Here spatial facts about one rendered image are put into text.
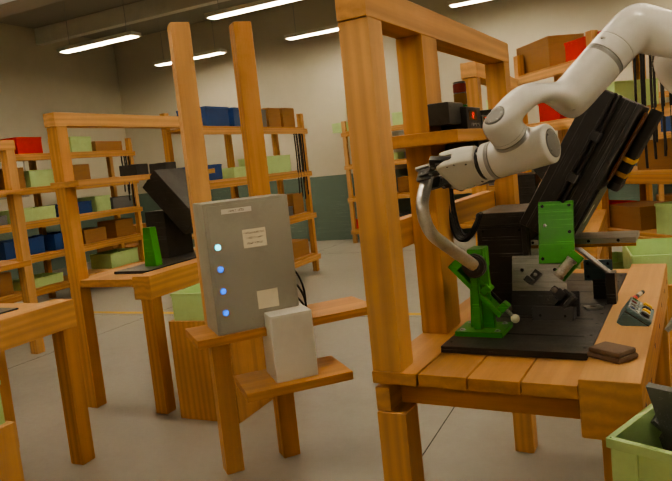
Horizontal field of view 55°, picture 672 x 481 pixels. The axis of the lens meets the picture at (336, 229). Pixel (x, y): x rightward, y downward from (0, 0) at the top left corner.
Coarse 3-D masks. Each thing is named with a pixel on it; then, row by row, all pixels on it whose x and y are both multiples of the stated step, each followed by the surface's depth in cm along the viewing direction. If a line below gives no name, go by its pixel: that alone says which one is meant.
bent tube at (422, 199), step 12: (420, 168) 154; (432, 180) 154; (420, 192) 151; (420, 204) 150; (420, 216) 150; (432, 228) 150; (432, 240) 151; (444, 240) 152; (456, 252) 155; (468, 264) 159
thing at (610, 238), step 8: (584, 232) 237; (592, 232) 235; (600, 232) 233; (608, 232) 231; (616, 232) 229; (624, 232) 227; (632, 232) 225; (536, 240) 230; (576, 240) 224; (584, 240) 222; (592, 240) 221; (600, 240) 220; (608, 240) 219; (616, 240) 217; (624, 240) 216; (632, 240) 215
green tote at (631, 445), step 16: (640, 416) 118; (624, 432) 114; (640, 432) 118; (656, 432) 122; (624, 448) 109; (640, 448) 107; (656, 448) 106; (624, 464) 110; (640, 464) 108; (656, 464) 106; (624, 480) 110; (640, 480) 108; (656, 480) 106
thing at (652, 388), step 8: (648, 384) 114; (656, 384) 114; (648, 392) 115; (656, 392) 113; (664, 392) 112; (656, 400) 114; (664, 400) 113; (656, 408) 116; (664, 408) 114; (656, 416) 117; (664, 416) 115; (664, 424) 117; (664, 432) 118; (664, 440) 120; (664, 448) 121
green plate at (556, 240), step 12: (540, 204) 219; (552, 204) 217; (564, 204) 215; (540, 216) 219; (552, 216) 217; (564, 216) 215; (540, 228) 218; (552, 228) 216; (564, 228) 214; (540, 240) 218; (552, 240) 216; (564, 240) 214; (540, 252) 217; (552, 252) 215; (564, 252) 214
